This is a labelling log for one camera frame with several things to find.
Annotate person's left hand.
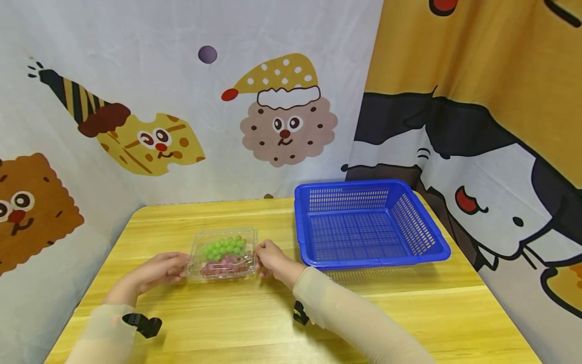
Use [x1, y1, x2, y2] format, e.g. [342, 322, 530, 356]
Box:
[104, 252, 190, 307]

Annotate person's right hand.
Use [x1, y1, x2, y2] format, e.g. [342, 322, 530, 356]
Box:
[255, 239, 308, 290]

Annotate clear plastic clamshell box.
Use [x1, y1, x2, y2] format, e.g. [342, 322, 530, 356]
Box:
[185, 227, 259, 281]

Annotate person's right forearm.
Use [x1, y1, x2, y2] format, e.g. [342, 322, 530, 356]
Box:
[292, 266, 437, 364]

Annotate person's left forearm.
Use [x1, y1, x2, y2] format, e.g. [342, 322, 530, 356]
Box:
[65, 302, 137, 364]

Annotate bunch of red grapes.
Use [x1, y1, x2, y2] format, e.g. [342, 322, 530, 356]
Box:
[200, 254, 252, 276]

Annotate bunch of green grapes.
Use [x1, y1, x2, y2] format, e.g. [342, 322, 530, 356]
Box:
[201, 235, 247, 261]

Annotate black wrist band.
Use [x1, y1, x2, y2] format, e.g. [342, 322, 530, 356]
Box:
[122, 313, 163, 339]
[293, 300, 310, 326]

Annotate blue plastic basket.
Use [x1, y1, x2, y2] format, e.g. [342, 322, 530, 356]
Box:
[294, 179, 452, 269]

